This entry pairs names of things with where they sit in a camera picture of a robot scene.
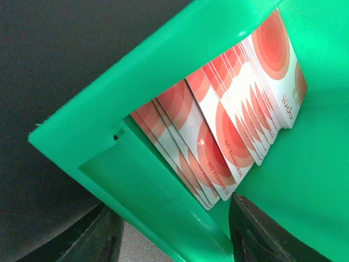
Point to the green plastic bin left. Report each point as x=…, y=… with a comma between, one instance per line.
x=303, y=181

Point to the red white card stack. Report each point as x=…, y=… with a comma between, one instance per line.
x=220, y=121

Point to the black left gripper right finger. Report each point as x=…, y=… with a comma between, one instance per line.
x=258, y=237

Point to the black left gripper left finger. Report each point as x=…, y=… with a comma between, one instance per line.
x=97, y=236

